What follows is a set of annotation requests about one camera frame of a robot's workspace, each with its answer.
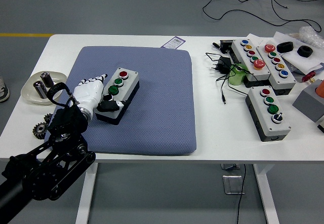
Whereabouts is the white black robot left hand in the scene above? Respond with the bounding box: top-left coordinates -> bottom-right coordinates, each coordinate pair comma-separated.
72,73 -> 127,114

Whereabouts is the grey four-button control box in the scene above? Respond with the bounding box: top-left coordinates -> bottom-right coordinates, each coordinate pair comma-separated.
245,86 -> 292,142
94,67 -> 140,126

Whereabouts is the five-button box red mushroom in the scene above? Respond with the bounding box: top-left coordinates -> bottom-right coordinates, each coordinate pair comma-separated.
230,39 -> 271,88
256,43 -> 297,96

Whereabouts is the dark metal cylinder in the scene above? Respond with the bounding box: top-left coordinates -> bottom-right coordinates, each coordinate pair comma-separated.
40,71 -> 55,88
33,80 -> 49,99

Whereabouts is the beige shallow dish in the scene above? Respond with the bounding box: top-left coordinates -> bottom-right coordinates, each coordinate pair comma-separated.
21,70 -> 67,106

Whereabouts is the large dark metal gear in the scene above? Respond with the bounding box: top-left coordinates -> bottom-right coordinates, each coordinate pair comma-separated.
32,123 -> 49,140

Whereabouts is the blue-grey padded mat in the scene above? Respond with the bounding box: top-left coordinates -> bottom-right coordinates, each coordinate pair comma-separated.
44,46 -> 198,157

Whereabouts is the grey white shoe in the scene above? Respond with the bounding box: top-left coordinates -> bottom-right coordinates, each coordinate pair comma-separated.
0,76 -> 10,103

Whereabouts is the white table leg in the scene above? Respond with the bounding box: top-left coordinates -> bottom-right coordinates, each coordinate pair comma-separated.
75,162 -> 99,224
253,163 -> 280,224

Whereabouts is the purple barcode label card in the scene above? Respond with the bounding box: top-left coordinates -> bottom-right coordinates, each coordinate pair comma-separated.
160,36 -> 186,49

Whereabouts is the black power adapter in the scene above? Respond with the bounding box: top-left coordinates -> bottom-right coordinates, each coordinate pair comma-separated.
209,56 -> 232,74

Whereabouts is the small black box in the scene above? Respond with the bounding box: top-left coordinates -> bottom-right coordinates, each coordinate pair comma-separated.
212,40 -> 235,55

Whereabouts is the green plastic piece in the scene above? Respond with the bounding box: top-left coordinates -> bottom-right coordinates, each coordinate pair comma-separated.
227,65 -> 250,86

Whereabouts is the metal floor plate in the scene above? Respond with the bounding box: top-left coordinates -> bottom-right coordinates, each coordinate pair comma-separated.
222,174 -> 246,196

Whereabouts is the white paper sheet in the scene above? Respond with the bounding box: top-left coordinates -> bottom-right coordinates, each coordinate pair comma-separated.
273,31 -> 324,76

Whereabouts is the grey block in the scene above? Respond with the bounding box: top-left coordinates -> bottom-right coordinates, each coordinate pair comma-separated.
292,79 -> 324,123

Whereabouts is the clear bubble wrap bag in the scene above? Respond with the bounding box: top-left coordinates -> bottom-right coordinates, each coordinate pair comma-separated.
298,26 -> 324,49

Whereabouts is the orange object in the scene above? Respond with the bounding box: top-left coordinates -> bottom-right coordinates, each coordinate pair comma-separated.
314,79 -> 324,97

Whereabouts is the black adapter cable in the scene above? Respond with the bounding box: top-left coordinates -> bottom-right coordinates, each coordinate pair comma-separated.
205,52 -> 250,105

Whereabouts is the long black floor cable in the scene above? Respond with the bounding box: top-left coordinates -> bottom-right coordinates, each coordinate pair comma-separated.
202,0 -> 322,33

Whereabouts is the black cable under table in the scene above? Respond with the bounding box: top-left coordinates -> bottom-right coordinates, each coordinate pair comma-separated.
236,163 -> 247,224

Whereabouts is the black foam ring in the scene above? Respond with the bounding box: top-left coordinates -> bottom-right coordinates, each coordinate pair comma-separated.
297,46 -> 314,58
276,41 -> 294,54

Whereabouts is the red valve handle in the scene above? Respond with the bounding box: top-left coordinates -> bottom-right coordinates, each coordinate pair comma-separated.
302,71 -> 317,83

